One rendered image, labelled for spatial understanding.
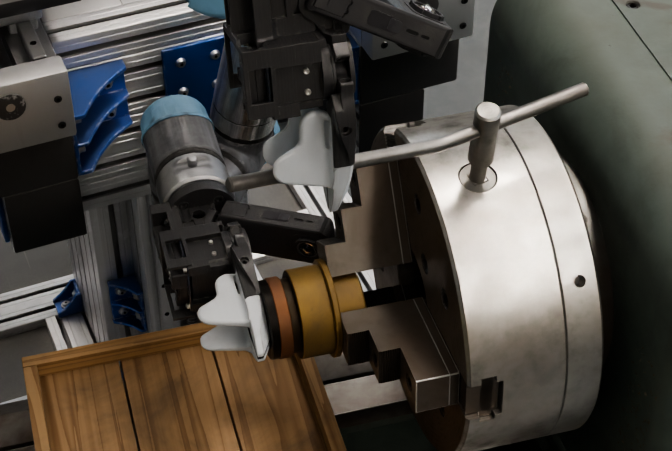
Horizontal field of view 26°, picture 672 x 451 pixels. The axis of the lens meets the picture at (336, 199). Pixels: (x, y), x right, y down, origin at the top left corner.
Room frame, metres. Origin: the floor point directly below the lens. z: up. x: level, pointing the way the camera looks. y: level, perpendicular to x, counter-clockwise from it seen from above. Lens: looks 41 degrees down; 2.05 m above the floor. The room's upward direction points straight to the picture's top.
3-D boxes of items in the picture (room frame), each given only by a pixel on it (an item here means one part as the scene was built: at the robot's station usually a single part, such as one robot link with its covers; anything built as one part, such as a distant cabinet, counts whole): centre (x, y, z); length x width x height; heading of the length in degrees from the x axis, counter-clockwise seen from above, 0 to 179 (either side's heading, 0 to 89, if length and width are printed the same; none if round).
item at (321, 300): (0.94, 0.02, 1.08); 0.09 x 0.09 x 0.09; 15
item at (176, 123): (1.18, 0.16, 1.08); 0.11 x 0.08 x 0.09; 15
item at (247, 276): (0.97, 0.09, 1.10); 0.09 x 0.02 x 0.05; 15
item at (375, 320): (0.88, -0.07, 1.09); 0.12 x 0.11 x 0.05; 15
